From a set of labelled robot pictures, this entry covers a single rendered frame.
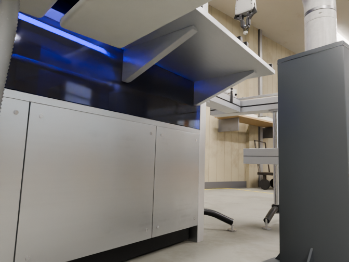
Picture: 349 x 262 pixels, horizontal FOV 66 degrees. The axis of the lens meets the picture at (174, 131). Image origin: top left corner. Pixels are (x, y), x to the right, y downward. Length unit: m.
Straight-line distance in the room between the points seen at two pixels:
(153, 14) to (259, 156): 1.64
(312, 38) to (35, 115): 1.06
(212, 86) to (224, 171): 3.66
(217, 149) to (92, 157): 3.97
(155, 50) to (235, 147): 4.34
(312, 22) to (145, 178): 0.94
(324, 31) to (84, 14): 0.91
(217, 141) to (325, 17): 3.78
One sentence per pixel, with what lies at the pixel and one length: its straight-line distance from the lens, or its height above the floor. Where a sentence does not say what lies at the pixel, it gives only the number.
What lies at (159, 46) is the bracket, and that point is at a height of 0.83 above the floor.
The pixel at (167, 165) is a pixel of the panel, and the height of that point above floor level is 0.40.
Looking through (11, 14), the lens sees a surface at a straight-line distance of 0.67.
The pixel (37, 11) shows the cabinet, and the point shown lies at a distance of 0.86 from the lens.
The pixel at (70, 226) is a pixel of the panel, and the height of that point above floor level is 0.20.
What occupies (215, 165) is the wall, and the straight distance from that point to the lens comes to 4.81.
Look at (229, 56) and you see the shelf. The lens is 1.18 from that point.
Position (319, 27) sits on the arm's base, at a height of 0.97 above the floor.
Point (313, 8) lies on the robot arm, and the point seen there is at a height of 1.06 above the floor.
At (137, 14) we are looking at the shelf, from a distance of 0.73.
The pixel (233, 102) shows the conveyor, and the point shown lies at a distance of 2.14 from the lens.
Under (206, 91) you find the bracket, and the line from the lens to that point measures 1.44.
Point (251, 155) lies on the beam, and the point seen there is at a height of 0.49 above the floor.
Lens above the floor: 0.41
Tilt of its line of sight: 7 degrees up
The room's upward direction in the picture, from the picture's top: 2 degrees clockwise
